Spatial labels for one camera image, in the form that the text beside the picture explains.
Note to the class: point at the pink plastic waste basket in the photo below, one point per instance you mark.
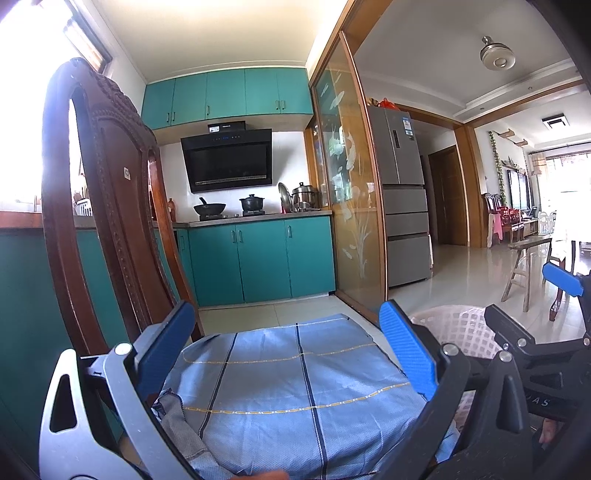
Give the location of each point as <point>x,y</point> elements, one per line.
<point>462,325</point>

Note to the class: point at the glass sliding door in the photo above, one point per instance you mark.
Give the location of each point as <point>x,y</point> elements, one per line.
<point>351,181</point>

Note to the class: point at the black range hood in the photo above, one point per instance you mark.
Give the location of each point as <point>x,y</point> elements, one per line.
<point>228,159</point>

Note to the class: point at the ceiling light fixture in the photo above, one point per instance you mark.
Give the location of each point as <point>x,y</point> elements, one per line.
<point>496,56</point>

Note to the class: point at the silver refrigerator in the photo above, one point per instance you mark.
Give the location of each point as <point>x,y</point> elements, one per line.
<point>404,195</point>

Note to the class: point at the steel stock pot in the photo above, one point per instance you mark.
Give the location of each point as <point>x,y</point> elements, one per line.
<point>305,197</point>

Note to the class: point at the wooden bench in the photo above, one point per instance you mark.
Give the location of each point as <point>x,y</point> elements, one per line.
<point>521,273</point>

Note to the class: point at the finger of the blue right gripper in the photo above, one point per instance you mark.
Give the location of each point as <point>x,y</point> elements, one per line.
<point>563,280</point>
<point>509,334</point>

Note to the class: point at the black cooking pot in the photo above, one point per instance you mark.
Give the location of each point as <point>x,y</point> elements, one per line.
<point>252,205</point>

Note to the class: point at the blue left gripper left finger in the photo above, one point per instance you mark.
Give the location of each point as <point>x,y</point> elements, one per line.
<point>158,348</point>

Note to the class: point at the brown wooden door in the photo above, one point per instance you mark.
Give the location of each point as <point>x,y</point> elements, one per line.
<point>449,193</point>

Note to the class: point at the person's right hand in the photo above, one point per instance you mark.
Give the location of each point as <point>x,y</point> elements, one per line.
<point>549,430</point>

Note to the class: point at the dark wooden chair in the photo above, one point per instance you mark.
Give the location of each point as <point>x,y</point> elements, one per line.
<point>123,172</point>

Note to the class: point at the teal kitchen cabinets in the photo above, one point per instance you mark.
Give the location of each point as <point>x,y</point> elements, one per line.
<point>226,93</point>
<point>226,264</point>

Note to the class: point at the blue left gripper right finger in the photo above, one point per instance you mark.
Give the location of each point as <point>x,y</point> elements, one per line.
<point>416,361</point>

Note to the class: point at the black wok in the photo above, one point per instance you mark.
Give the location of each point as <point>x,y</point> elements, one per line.
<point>209,211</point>

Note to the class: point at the teal upper kitchen cabinets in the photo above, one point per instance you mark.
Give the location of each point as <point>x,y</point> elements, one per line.
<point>226,93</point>

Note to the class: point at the teal lower kitchen cabinets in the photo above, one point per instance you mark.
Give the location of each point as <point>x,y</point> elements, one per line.
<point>226,264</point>

